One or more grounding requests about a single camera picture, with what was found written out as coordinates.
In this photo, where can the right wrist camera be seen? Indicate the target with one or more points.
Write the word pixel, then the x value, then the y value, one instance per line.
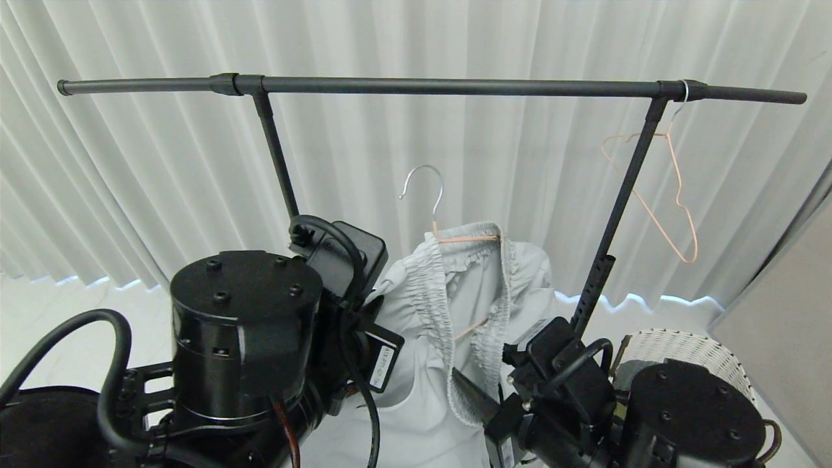
pixel 572 390

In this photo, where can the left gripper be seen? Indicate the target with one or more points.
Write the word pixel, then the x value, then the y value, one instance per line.
pixel 380 344

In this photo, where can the white curtain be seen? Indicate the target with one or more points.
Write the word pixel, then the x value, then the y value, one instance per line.
pixel 455 39

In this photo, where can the pale grey shorts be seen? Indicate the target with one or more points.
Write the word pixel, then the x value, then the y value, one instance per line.
pixel 422 390

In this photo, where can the white laundry basket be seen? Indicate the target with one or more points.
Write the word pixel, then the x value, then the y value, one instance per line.
pixel 689 351

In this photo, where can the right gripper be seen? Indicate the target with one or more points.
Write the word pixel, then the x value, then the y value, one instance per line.
pixel 507 435

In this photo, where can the black clothes rack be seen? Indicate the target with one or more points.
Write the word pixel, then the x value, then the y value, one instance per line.
pixel 455 86

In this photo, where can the pink clothes hanger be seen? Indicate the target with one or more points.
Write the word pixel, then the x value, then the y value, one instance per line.
pixel 696 242
pixel 468 239

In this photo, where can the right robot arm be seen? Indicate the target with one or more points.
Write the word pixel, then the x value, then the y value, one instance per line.
pixel 695 416

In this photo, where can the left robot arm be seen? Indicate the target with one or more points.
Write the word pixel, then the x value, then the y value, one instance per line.
pixel 240 325

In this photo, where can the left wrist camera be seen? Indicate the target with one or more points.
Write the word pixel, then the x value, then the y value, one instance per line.
pixel 374 253

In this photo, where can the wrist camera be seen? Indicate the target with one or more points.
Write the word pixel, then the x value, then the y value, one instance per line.
pixel 572 390
pixel 374 253

